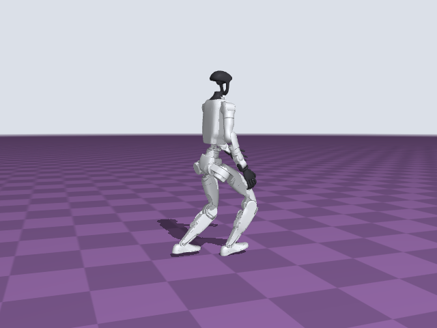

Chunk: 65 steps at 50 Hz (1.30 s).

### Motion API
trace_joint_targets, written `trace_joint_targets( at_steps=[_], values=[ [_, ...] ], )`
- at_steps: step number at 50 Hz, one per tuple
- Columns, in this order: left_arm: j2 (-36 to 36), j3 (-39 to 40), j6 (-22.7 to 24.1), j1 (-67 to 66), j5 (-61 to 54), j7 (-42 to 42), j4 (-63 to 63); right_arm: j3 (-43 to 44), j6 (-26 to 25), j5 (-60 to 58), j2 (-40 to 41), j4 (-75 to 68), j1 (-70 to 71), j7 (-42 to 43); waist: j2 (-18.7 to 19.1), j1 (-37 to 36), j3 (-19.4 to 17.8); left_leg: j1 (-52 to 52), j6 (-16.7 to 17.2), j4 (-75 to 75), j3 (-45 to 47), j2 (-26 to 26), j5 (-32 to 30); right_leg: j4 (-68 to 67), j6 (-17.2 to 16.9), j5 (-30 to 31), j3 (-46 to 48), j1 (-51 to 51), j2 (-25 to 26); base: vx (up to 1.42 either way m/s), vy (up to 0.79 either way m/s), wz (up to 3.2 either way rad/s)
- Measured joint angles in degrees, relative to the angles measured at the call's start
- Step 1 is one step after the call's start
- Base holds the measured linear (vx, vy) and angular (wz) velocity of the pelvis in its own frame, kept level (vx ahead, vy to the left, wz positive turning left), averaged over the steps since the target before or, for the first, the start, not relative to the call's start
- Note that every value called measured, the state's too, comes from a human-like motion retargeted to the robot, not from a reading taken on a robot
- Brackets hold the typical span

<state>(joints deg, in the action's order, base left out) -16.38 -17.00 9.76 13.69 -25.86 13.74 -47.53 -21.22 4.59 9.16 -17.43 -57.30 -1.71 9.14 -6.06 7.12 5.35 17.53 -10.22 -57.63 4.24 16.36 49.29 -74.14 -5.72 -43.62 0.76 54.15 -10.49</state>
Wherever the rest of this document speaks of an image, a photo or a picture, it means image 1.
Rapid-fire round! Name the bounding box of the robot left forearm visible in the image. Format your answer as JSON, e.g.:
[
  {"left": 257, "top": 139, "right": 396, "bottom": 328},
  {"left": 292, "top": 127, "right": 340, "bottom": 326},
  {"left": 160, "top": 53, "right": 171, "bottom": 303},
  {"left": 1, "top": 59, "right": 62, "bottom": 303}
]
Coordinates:
[{"left": 216, "top": 143, "right": 231, "bottom": 154}]

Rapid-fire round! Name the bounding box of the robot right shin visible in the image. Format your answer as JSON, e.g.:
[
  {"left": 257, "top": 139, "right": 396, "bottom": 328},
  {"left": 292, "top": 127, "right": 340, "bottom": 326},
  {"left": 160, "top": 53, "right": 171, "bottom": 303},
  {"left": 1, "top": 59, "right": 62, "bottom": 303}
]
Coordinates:
[{"left": 225, "top": 200, "right": 258, "bottom": 247}]

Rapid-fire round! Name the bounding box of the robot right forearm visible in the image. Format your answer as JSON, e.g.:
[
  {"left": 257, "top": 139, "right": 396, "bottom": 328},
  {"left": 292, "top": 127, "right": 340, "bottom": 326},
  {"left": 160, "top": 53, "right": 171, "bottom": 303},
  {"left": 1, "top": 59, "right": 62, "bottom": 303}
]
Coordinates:
[{"left": 228, "top": 132, "right": 246, "bottom": 169}]

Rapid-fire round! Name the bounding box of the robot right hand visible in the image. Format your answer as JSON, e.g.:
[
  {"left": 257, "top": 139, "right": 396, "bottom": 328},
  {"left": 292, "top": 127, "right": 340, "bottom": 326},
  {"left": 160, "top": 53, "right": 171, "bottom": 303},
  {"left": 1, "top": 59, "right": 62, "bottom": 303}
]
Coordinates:
[{"left": 237, "top": 164, "right": 257, "bottom": 190}]

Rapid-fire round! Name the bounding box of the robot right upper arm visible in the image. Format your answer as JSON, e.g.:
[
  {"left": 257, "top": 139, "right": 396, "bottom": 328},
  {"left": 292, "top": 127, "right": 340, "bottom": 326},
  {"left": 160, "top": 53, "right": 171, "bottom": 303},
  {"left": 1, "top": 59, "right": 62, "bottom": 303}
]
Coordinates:
[{"left": 221, "top": 102, "right": 236, "bottom": 144}]

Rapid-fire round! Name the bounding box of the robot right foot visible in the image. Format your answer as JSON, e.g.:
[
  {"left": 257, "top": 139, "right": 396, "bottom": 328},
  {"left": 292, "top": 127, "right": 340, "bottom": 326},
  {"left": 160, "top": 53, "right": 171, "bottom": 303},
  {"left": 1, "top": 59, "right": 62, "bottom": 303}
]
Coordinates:
[{"left": 220, "top": 242, "right": 249, "bottom": 256}]

